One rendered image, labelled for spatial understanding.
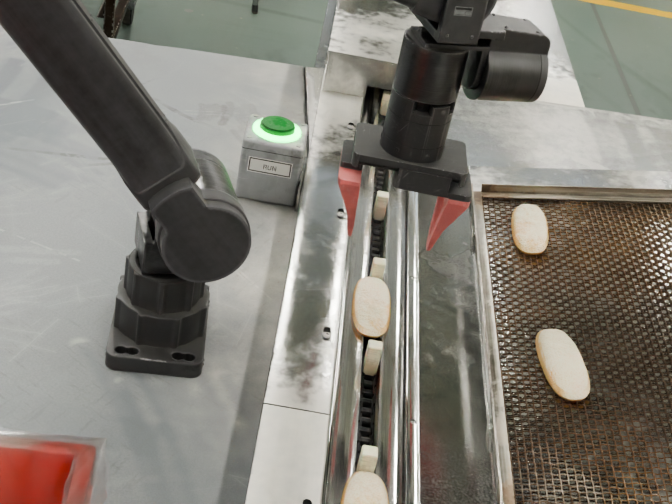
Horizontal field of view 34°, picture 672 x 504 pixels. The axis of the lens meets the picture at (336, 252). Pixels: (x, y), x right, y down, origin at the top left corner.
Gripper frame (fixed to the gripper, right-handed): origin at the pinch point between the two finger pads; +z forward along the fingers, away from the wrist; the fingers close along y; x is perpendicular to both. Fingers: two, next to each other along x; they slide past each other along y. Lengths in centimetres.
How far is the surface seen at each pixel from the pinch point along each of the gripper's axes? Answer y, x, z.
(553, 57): 28, 87, 12
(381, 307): 0.6, -2.2, 7.1
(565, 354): 16.2, -11.4, 2.1
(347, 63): -6.3, 45.1, 2.7
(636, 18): 121, 381, 95
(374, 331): 0.1, -5.6, 7.5
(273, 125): -13.5, 23.0, 2.6
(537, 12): 28, 109, 12
